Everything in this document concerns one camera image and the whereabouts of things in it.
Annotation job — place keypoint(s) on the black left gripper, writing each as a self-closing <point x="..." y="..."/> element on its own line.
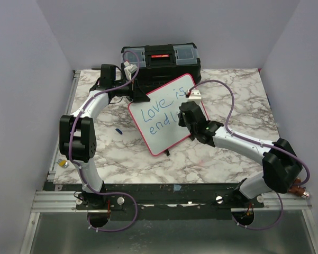
<point x="136" y="94"/>

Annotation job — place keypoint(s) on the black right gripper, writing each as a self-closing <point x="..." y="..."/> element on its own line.
<point x="180" y="122"/>

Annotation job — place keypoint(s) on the pink framed whiteboard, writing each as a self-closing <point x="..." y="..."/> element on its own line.
<point x="157" y="119"/>

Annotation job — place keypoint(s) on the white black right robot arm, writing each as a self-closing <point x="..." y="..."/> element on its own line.
<point x="279" y="166"/>

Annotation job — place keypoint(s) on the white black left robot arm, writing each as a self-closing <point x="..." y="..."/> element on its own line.
<point x="77" y="139"/>

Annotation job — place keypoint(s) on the black plastic toolbox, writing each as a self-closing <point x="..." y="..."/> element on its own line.
<point x="163" y="63"/>

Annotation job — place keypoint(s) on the blue tape piece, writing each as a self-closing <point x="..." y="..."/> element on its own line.
<point x="176" y="187"/>

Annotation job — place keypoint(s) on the yellow silver small part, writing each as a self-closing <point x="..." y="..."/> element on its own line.
<point x="62" y="163"/>

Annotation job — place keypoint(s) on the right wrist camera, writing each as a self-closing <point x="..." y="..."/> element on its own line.
<point x="194" y="95"/>

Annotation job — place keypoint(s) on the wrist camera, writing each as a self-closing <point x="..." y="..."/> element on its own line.
<point x="129" y="69"/>
<point x="194" y="95"/>

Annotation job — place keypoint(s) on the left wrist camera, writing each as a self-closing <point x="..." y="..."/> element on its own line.
<point x="129" y="69"/>

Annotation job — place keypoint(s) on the black mounting rail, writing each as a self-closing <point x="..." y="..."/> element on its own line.
<point x="123" y="202"/>

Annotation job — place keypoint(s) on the aluminium frame rail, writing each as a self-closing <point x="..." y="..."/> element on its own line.
<point x="64" y="124"/>

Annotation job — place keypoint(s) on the red brown cable connector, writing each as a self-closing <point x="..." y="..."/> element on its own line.
<point x="298" y="190"/>

